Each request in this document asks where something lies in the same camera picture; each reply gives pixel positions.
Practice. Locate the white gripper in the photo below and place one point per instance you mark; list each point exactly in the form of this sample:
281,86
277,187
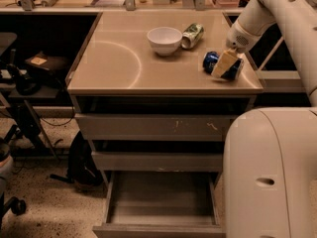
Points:
238,38

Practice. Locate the blue pepsi can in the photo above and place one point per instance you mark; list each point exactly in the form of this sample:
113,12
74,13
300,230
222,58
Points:
226,66

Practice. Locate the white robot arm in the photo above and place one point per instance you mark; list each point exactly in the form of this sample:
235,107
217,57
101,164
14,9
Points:
270,154

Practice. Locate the green soda can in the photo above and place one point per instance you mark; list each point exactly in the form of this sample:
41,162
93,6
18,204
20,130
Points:
192,35

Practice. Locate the grey drawer cabinet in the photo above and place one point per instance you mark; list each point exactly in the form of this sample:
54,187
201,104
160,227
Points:
119,73

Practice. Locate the top drawer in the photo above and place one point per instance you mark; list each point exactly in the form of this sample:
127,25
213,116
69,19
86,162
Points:
142,127

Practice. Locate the middle drawer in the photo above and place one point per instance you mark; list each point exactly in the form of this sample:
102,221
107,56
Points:
157,162

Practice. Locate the open bottom drawer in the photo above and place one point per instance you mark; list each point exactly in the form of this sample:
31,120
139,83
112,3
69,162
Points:
160,205

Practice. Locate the white stick with cork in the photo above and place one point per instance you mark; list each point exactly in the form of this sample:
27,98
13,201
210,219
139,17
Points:
271,53

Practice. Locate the white bowl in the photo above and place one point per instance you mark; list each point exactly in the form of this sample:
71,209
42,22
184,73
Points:
164,40

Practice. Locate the black box with label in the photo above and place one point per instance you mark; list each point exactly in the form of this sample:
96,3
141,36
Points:
43,66

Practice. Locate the black backpack on floor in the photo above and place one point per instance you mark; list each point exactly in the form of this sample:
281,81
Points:
81,169

